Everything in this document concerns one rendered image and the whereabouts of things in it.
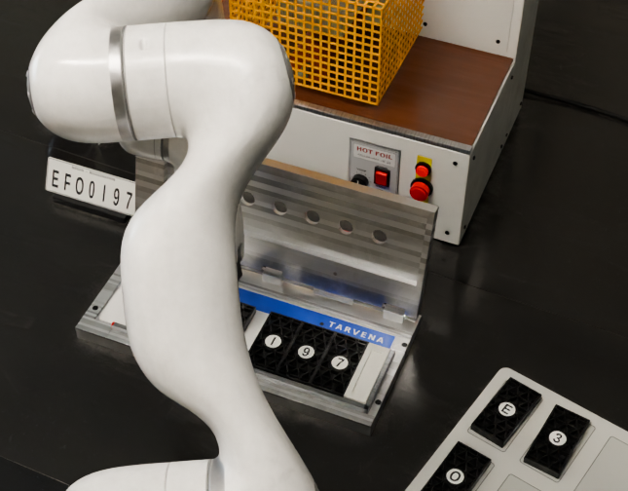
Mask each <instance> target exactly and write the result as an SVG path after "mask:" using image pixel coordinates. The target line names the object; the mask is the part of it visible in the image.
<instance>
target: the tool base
mask: <svg viewBox="0 0 628 491"><path fill-rule="evenodd" d="M240 266H241V271H242V276H241V278H240V279H239V287H242V288H245V289H248V290H252V291H255V292H258V293H261V294H264V295H268V296H271V297H274V298H276V299H279V300H283V301H286V302H289V303H292V304H295V305H299V306H302V307H305V308H308V309H311V310H315V311H318V312H321V313H323V314H326V315H330V316H333V317H336V318H339V319H342V320H346V321H351V322H354V323H357V324H361V325H364V326H367V327H370V328H373V329H377V330H380V331H382V332H385V333H388V334H392V335H394V336H395V341H394V343H393V346H392V348H391V349H392V350H393V351H395V356H394V359H393V361H392V363H391V365H390V367H389V369H388V373H387V375H386V377H385V379H384V381H383V384H382V386H381V388H380V389H379V391H378V393H377V396H376V398H375V400H374V402H373V404H372V406H371V409H370V411H369V413H368V414H366V413H363V412H360V411H357V410H354V409H351V408H348V407H345V406H342V405H339V404H336V403H333V402H330V401H327V400H324V399H321V398H318V397H313V396H310V395H307V394H304V393H301V392H298V391H295V390H292V389H289V388H286V387H283V386H281V385H278V384H275V383H272V382H269V381H266V380H263V379H260V378H257V380H258V382H259V385H260V387H261V389H262V391H263V394H264V396H265V398H266V400H267V402H270V403H273V404H276V405H279V406H282V407H285V408H288V409H291V410H294V411H297V412H300V413H303V414H306V415H309V416H312V417H315V418H317V419H320V420H323V421H326V422H329V423H332V424H335V425H338V426H341V427H344V428H347V429H350V430H353V431H356V432H358V433H361V434H366V435H369V436H370V435H371V433H372V432H373V430H374V428H375V425H376V423H377V421H378V419H379V416H380V414H381V412H382V410H383V408H384V405H385V403H386V401H387V399H388V395H389V393H390V391H391V389H392V387H393V384H394V382H395V380H396V378H397V376H398V373H399V371H400V369H401V367H402V365H403V362H404V360H405V359H406V357H407V354H408V352H409V350H410V348H411V346H412V343H413V341H414V339H415V337H416V335H417V332H418V330H419V328H420V326H421V322H422V316H421V315H418V317H417V318H412V317H409V316H406V315H405V309H402V308H399V307H396V306H393V305H389V304H384V305H383V307H382V308H381V307H378V306H374V305H371V304H368V303H365V302H361V301H358V300H355V299H353V303H354V304H353V305H350V304H347V303H344V302H340V301H337V300H334V299H331V298H327V297H324V296H321V295H318V294H314V287H313V286H310V285H307V284H304V283H298V282H295V281H292V280H289V279H286V278H283V277H282V271H279V270H276V269H272V268H269V267H266V268H265V267H263V268H262V269H261V270H257V269H254V268H250V267H247V266H244V265H241V264H240ZM121 284H122V278H121V263H120V265H119V266H118V268H117V269H116V270H115V272H114V273H113V275H112V276H111V278H110V279H109V280H108V282H107V283H106V285H105V286H104V287H103V289H102V290H101V291H100V292H99V294H98V295H97V296H96V298H95V299H94V301H93V302H92V304H91V305H90V307H89V308H88V310H87V311H86V312H85V314H84V315H83V317H82V318H81V319H80V321H79V322H78V324H77V325H76V327H75V328H76V333H77V337H78V338H81V339H84V340H86V341H89V342H92V343H95V344H97V345H100V346H103V347H106V348H109V349H112V350H115V351H118V352H121V353H124V354H127V355H130V356H133V357H134V355H133V353H132V350H131V347H130V343H129V337H128V335H127V334H125V333H123V332H120V331H117V330H114V329H112V328H111V324H112V323H109V322H106V321H101V320H100V319H99V316H100V314H101V313H102V311H103V310H104V308H105V307H106V306H107V304H108V303H109V301H110V300H111V298H112V297H113V295H114V294H115V293H116V291H117V290H118V288H119V287H120V285H121ZM93 306H97V307H98V309H97V310H93V309H92V307H93ZM402 343H407V347H405V348H404V347H402V346H401V344H402ZM377 399H379V400H380V401H381V402H382V403H381V404H379V405H378V404H376V403H375V401H376V400H377Z"/></svg>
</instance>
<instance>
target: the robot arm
mask: <svg viewBox="0 0 628 491"><path fill-rule="evenodd" d="M26 77H27V95H28V98H29V101H30V104H31V107H32V112H33V113H34V115H36V116H37V118H38V119H39V121H40V122H41V123H42V124H43V125H44V126H45V127H46V128H47V129H48V130H49V131H51V132H52V133H54V134H56V135H58V136H60V137H62V138H65V139H68V140H71V141H76V142H83V143H110V142H119V143H120V145H121V146H122V147H123V148H124V149H125V150H126V151H127V152H129V153H130V154H132V155H135V156H138V157H142V158H147V159H153V160H160V161H166V162H169V163H171V164H173V166H174V175H173V176H172V177H171V178H170V179H169V180H168V181H167V182H166V183H165V184H164V185H163V186H162V187H160V188H159V189H158V190H157V191H156V192H155V193H154V194H153V195H152V196H151V197H150V198H149V199H148V200H147V201H146V202H145V203H144V204H143V205H142V206H141V207H140V208H139V209H138V210H137V212H136V213H135V214H134V216H133V217H132V218H131V220H130V222H129V225H128V227H127V229H126V231H125V234H124V237H123V241H122V248H121V278H122V292H123V303H124V313H125V320H126V327H127V333H128V337H129V343H130V347H131V350H132V353H133V355H134V358H135V360H136V362H137V364H138V365H139V367H140V369H141V370H142V372H143V373H144V375H145V376H146V377H147V379H148V380H149V381H150V382H151V383H152V384H153V385H154V386H155V387H156V388H157V389H158V390H159V391H160V392H162V393H163V394H164V395H166V396H167V397H169V398H170V399H172V400H174V401H175V402H177V403H178V404H180V405H182V406H183V407H185V408H187V409H188V410H190V411H191V412H193V413H194V414H195V415H197V416H198V417H199V418H200V419H202V420H203V421H204V422H205V423H206V424H207V425H208V426H209V427H210V429H211V430H212V432H213V433H214V435H215V437H216V439H217V442H218V445H219V455H218V457H216V458H215V459H207V460H195V461H182V462H171V463H157V464H145V465H134V466H126V467H118V468H112V469H108V470H103V471H99V472H94V473H91V474H89V475H86V476H84V477H82V478H80V479H79V480H77V481H76V482H74V483H73V484H72V485H71V486H70V487H69V488H68V489H67V490H66V491H319V490H318V488H317V486H316V484H315V482H314V479H313V477H312V475H311V473H310V472H309V470H308V468H307V467H306V465H305V463H304V462H303V460H302V458H301V456H300V455H299V453H298V452H297V450H296V449H295V447H294V445H293V444H292V442H291V441H290V439H289V438H288V436H287V434H286V433H285V431H284V429H283V428H282V426H281V425H280V423H279V421H278V420H277V417H276V416H275V414H274V412H273V410H272V408H271V406H270V405H269V404H268V402H267V400H266V398H265V396H264V394H263V391H262V389H261V387H260V385H259V382H258V380H257V377H256V374H255V372H254V369H253V366H252V362H251V359H250V356H249V352H248V349H247V345H246V341H245V336H244V331H243V326H242V319H241V312H240V292H239V279H240V278H241V276H242V271H241V266H240V264H241V262H242V261H243V256H244V229H243V219H242V212H241V207H240V199H241V196H242V194H243V192H244V190H245V188H246V186H247V184H248V183H249V181H250V180H251V178H252V176H253V175H254V173H255V172H256V171H257V170H258V168H259V166H260V165H261V164H262V162H263V161H264V159H265V158H266V157H267V155H268V154H269V153H270V151H271V150H272V149H273V147H274V146H275V144H276V143H277V141H278V139H279V138H280V136H281V135H282V133H283V131H284V130H285V128H286V126H287V123H288V121H289V119H290V116H291V112H292V109H293V104H294V98H295V97H296V92H295V82H294V75H293V69H292V66H291V63H290V60H289V57H288V55H287V53H286V51H285V48H284V47H283V46H282V45H281V43H280V42H279V41H278V39H277V38H276V37H275V36H274V35H273V34H272V33H271V32H269V31H268V30H266V29H265V28H263V27H261V26H259V25H258V24H255V23H252V22H249V21H244V20H237V19H225V16H224V10H223V4H222V0H83V1H81V2H80V3H78V4H77V5H75V6H74V7H73V8H71V9H70V10H69V11H67V12H66V13H65V14H64V15H63V16H62V17H61V18H59V19H58V20H57V21H56V22H55V23H54V25H53V26H52V27H51V28H50V29H49V30H48V32H47V33H46V34H45V35H44V37H43V38H42V40H41V41H40V43H39V45H38V46H37V48H36V50H35V52H34V54H33V56H32V59H31V61H30V63H29V67H28V70H27V73H26Z"/></svg>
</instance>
